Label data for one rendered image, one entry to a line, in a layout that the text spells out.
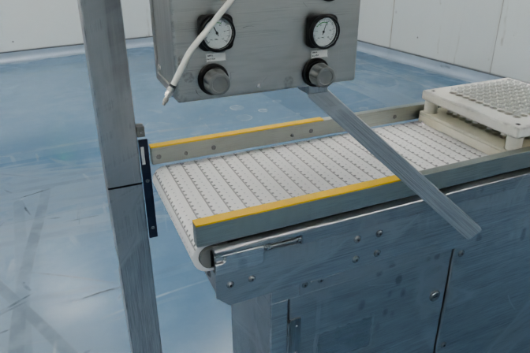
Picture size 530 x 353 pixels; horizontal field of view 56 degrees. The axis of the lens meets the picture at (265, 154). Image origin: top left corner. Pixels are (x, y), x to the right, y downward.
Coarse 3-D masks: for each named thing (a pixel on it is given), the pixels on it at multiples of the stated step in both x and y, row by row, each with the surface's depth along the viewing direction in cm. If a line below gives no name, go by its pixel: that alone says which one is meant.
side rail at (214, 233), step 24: (432, 168) 77; (456, 168) 78; (480, 168) 80; (504, 168) 82; (360, 192) 71; (384, 192) 73; (408, 192) 75; (264, 216) 66; (288, 216) 68; (312, 216) 69; (216, 240) 64
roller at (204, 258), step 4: (212, 244) 66; (216, 244) 67; (204, 248) 66; (208, 248) 66; (200, 252) 66; (204, 252) 66; (208, 252) 66; (200, 256) 66; (204, 256) 66; (208, 256) 66; (212, 256) 66; (200, 260) 66; (204, 260) 66; (208, 260) 66; (212, 260) 66; (204, 264) 66; (208, 264) 66; (212, 264) 67
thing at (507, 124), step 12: (468, 84) 107; (528, 84) 107; (432, 96) 101; (444, 96) 99; (456, 96) 99; (456, 108) 95; (468, 108) 93; (480, 108) 93; (480, 120) 90; (492, 120) 88; (504, 120) 87; (516, 120) 87; (528, 120) 87; (504, 132) 86; (516, 132) 84; (528, 132) 84
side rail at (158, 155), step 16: (368, 112) 101; (384, 112) 103; (400, 112) 104; (416, 112) 106; (288, 128) 94; (304, 128) 96; (320, 128) 98; (336, 128) 99; (192, 144) 88; (208, 144) 89; (224, 144) 90; (240, 144) 92; (256, 144) 93; (160, 160) 86; (176, 160) 88
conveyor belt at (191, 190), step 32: (384, 128) 103; (416, 128) 103; (224, 160) 89; (256, 160) 89; (288, 160) 89; (320, 160) 89; (352, 160) 89; (416, 160) 89; (448, 160) 89; (160, 192) 82; (192, 192) 78; (224, 192) 78; (256, 192) 78; (288, 192) 78; (192, 256) 66
